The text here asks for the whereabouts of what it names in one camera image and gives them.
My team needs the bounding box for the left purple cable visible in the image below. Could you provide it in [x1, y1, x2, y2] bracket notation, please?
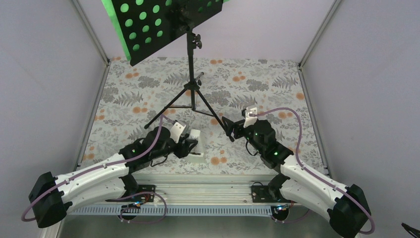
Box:
[21, 114, 174, 223]

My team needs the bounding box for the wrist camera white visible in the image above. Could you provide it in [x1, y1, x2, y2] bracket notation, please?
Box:
[242, 105, 258, 128]
[169, 120, 189, 144]

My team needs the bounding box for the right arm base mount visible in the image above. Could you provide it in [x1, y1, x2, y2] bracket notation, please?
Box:
[251, 181, 294, 223]

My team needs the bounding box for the purple cable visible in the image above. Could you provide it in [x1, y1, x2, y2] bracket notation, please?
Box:
[256, 107, 376, 235]
[21, 114, 174, 223]

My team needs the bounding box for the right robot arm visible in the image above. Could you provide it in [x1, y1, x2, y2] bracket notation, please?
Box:
[222, 117, 371, 238]

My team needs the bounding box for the aluminium rail frame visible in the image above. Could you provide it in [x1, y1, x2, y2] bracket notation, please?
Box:
[39, 173, 362, 238]

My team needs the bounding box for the white metronome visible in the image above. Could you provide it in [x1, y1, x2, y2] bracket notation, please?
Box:
[186, 129, 206, 164]

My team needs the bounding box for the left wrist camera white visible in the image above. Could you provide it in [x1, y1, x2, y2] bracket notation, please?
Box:
[169, 120, 189, 144]

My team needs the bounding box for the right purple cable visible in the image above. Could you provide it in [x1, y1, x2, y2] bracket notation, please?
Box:
[256, 107, 376, 235]

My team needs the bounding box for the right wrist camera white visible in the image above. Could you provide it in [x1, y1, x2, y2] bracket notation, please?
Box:
[242, 105, 258, 128]

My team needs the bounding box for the floral patterned table mat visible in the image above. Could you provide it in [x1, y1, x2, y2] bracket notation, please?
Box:
[81, 57, 324, 175]

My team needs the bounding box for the black perforated music stand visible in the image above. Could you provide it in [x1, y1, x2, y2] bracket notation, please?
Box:
[111, 0, 236, 143]

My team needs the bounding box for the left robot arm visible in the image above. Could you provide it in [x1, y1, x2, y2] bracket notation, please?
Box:
[28, 125, 200, 228]

